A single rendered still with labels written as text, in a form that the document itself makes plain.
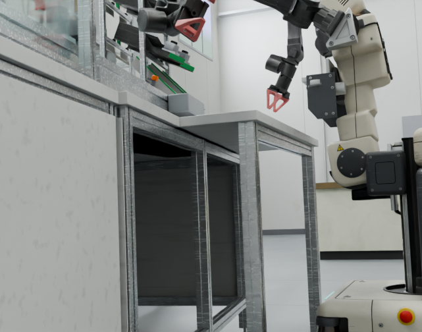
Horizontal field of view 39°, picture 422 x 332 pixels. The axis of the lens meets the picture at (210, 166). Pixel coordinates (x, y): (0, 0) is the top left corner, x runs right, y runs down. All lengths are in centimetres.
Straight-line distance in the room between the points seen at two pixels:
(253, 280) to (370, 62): 91
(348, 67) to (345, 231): 450
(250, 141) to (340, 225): 492
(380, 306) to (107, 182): 100
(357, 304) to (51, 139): 119
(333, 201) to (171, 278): 390
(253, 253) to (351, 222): 489
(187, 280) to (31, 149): 195
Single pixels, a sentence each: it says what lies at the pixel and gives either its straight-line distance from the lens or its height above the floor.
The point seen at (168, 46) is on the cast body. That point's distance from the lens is 246.
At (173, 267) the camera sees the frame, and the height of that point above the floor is 32.
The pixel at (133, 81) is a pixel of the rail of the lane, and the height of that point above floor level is 94.
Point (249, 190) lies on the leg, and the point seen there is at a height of 63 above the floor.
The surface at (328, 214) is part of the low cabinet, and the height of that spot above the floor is 49.
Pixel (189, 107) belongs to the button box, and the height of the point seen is 91.
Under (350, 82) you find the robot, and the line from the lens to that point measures 219.
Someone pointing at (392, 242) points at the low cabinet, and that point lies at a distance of 653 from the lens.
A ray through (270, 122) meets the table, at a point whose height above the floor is 84.
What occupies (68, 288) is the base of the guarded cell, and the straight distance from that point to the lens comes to 114.
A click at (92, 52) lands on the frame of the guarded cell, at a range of 135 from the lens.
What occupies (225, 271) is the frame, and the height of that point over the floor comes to 29.
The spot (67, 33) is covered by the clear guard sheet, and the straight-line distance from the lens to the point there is 128.
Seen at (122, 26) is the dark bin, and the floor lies 135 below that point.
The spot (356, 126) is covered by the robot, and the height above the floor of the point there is 85.
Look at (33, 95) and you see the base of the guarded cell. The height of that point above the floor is 78.
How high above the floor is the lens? 58
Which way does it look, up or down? 4 degrees up
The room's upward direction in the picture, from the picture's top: 2 degrees counter-clockwise
